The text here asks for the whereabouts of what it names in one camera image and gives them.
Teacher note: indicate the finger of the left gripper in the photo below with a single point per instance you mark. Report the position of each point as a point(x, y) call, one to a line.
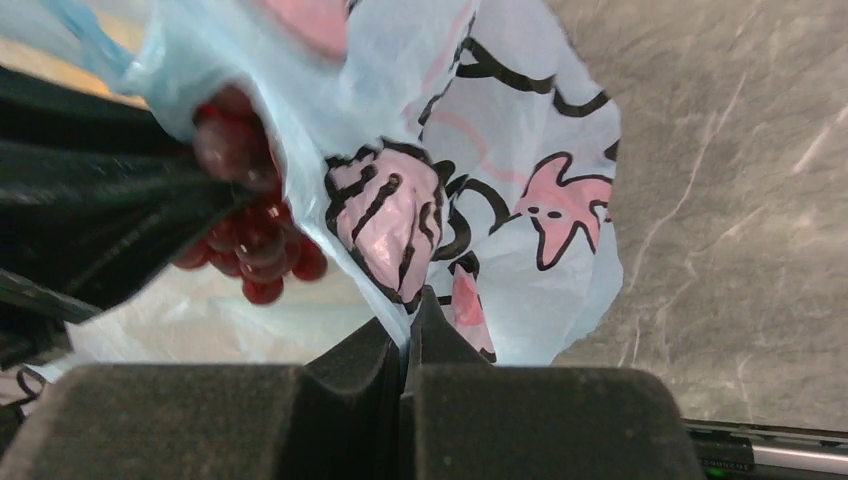
point(96, 200)

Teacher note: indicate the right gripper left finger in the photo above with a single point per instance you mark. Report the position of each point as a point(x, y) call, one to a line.
point(330, 419)

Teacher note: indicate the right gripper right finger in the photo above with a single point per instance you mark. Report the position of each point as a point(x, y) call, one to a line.
point(461, 417)

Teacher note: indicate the dark fake grapes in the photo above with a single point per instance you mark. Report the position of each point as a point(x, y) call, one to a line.
point(259, 243)

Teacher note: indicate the light blue plastic bag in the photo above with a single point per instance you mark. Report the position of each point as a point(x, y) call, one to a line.
point(460, 145)

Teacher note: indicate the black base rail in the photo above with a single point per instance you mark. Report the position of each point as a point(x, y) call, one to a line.
point(749, 451)

